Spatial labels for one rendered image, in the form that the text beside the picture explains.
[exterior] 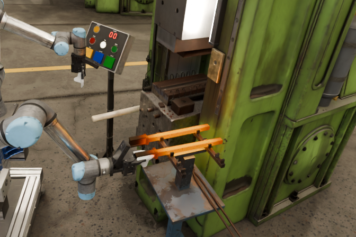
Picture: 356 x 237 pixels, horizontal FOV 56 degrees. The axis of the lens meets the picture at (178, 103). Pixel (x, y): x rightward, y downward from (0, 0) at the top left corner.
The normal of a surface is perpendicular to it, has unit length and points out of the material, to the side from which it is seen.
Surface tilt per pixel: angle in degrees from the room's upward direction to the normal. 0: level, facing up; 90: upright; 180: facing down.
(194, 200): 0
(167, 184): 0
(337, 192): 0
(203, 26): 90
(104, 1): 90
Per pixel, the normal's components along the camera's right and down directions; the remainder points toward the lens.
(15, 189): 0.13, -0.85
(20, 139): 0.23, 0.47
